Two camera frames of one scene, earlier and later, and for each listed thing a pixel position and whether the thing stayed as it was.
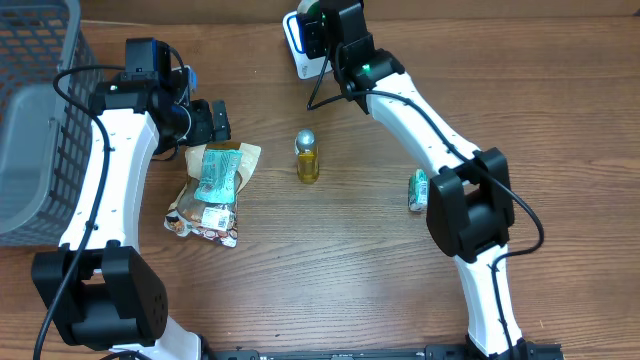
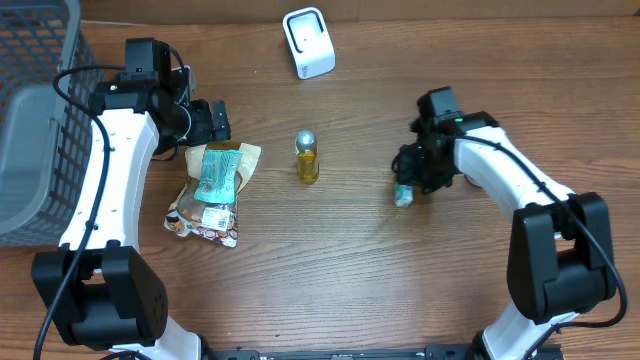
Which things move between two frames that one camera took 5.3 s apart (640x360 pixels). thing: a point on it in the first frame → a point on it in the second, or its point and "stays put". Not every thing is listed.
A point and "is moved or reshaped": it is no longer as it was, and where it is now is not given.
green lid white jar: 309,7 is moved or reshaped
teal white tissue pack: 418,191 is moved or reshaped
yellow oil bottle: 308,163 stays put
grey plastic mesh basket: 44,135 stays put
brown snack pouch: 206,202 stays put
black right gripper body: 317,40 → 421,169
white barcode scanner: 305,67 stays put
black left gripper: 220,121 stays put
